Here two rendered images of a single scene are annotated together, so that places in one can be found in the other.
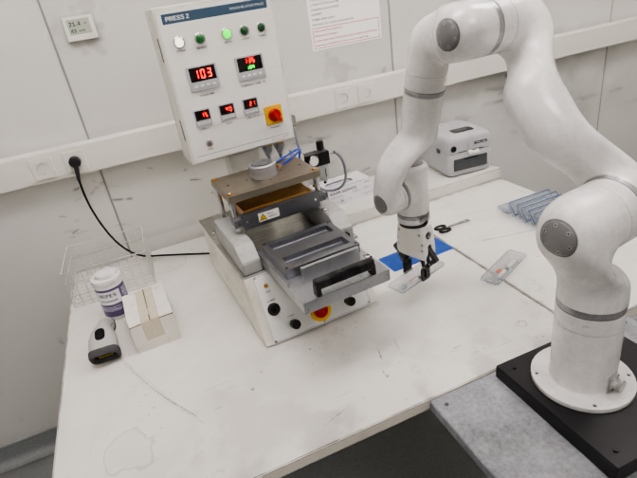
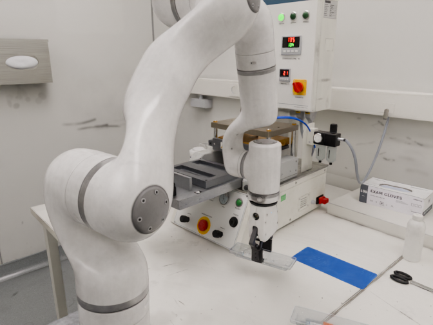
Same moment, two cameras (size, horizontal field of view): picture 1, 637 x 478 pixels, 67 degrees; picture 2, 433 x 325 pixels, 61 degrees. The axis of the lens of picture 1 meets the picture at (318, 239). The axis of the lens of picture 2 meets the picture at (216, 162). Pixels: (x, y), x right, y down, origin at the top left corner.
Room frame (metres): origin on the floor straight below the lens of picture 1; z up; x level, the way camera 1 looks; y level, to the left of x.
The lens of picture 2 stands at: (0.67, -1.06, 1.36)
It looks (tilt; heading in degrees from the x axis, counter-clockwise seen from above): 16 degrees down; 67
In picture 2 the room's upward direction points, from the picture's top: straight up
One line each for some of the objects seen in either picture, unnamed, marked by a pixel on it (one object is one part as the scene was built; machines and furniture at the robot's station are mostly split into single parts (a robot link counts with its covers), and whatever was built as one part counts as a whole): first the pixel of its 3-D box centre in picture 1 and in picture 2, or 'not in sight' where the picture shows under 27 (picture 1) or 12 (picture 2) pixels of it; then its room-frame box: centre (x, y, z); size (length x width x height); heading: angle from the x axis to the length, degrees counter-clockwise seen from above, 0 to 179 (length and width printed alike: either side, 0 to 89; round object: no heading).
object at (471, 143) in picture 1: (455, 147); not in sight; (1.96, -0.64, 0.88); 0.25 x 0.20 x 0.17; 12
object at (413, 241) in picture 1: (414, 236); (263, 215); (1.15, -0.26, 0.93); 0.10 x 0.08 x 0.11; 36
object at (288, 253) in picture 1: (309, 248); (203, 171); (1.08, 0.03, 0.98); 0.20 x 0.17 x 0.03; 112
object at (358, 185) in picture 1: (339, 190); (395, 195); (1.81, -0.12, 0.83); 0.23 x 0.12 x 0.07; 112
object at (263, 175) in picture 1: (267, 178); (263, 129); (1.36, 0.12, 1.08); 0.31 x 0.24 x 0.13; 112
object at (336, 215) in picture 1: (325, 214); (270, 173); (1.30, -0.03, 0.96); 0.26 x 0.05 x 0.07; 22
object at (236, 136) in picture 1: (234, 117); (283, 82); (1.48, 0.19, 1.25); 0.33 x 0.16 x 0.64; 112
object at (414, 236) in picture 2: not in sight; (414, 236); (1.61, -0.37, 0.82); 0.05 x 0.05 x 0.14
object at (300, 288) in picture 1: (318, 259); (192, 178); (1.04, 0.01, 0.97); 0.30 x 0.22 x 0.08; 22
